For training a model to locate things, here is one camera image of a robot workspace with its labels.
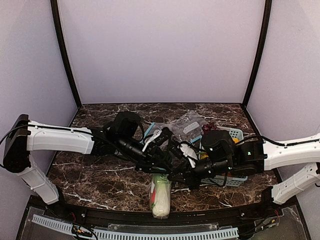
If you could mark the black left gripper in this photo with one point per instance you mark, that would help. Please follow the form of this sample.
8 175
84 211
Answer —
152 155

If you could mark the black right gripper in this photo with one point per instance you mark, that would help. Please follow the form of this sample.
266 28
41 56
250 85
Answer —
191 171

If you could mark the green white bok choy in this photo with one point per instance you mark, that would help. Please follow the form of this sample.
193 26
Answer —
162 197

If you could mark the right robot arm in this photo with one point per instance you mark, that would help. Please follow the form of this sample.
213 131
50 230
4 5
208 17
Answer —
252 155

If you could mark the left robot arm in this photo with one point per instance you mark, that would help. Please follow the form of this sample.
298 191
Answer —
116 136

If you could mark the light blue plastic basket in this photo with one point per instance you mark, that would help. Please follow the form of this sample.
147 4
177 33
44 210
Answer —
230 180

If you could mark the purple grape bunch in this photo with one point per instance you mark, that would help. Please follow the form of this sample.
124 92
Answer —
209 127

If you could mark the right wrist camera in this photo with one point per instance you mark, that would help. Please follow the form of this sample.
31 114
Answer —
186 155

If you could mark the white slotted cable duct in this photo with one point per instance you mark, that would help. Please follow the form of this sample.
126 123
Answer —
137 232

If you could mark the black left frame post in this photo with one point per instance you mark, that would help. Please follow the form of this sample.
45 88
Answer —
64 53

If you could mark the black frame post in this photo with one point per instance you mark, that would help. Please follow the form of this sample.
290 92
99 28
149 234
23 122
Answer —
64 53
259 52

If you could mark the black right frame post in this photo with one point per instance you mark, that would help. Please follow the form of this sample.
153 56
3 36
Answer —
259 52

